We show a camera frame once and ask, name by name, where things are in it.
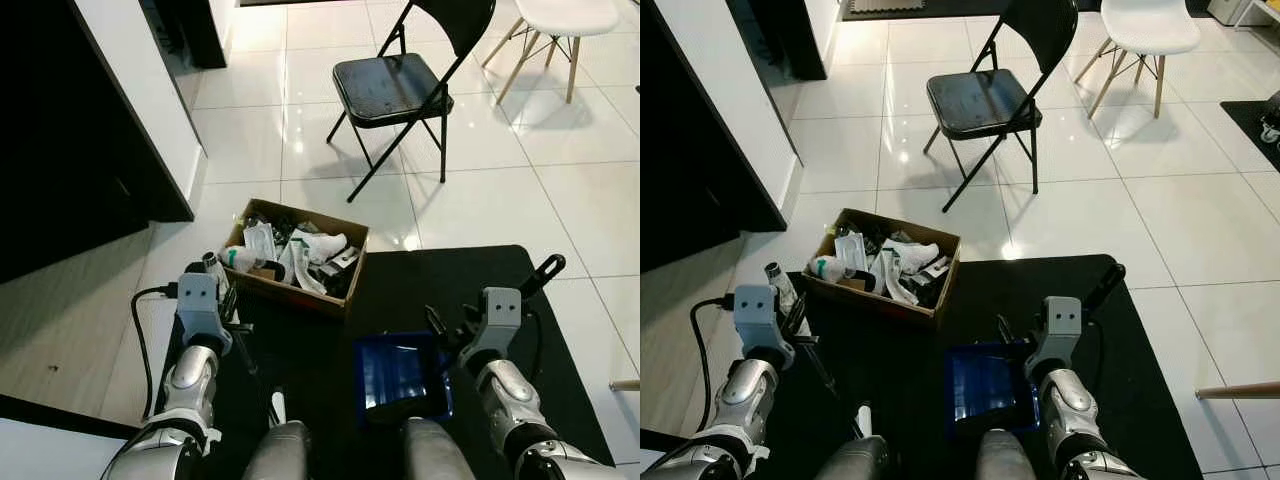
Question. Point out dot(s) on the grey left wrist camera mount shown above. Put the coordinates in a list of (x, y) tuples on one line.
[(757, 310), (200, 300)]

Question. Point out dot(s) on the black folding chair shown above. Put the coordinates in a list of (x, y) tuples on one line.
[(975, 100), (385, 85)]

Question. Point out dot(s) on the small black floor mat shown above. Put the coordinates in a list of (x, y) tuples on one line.
[(1250, 125)]

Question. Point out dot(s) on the black furniture post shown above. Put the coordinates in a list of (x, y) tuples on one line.
[(800, 40), (200, 30)]

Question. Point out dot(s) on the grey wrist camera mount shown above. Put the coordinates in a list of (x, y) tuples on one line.
[(1060, 325), (200, 300), (495, 320), (757, 310)]

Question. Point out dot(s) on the large black floor mat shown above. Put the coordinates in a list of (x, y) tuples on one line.
[(1010, 290), (450, 270)]

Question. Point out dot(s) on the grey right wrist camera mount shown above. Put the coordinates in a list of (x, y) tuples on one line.
[(1060, 325), (495, 320)]

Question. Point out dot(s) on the black and white device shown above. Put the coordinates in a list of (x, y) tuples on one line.
[(1272, 118)]

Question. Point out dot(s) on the white chair with wooden legs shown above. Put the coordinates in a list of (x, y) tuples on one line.
[(1150, 25), (565, 12)]

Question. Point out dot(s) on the brown cardboard box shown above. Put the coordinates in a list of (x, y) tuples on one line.
[(300, 297), (890, 307)]

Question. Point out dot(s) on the white green-striped packet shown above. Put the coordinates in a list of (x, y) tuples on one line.
[(890, 275), (300, 265)]

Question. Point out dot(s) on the light wooden stick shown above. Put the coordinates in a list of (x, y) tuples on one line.
[(626, 384), (1240, 391)]

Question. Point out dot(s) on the small black packet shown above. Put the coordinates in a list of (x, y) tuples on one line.
[(936, 272), (345, 262)]

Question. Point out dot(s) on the clear plastic packet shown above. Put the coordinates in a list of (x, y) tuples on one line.
[(850, 250), (260, 240)]

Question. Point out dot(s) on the grey right robot leg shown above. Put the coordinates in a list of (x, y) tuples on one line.
[(1005, 460), (438, 455)]

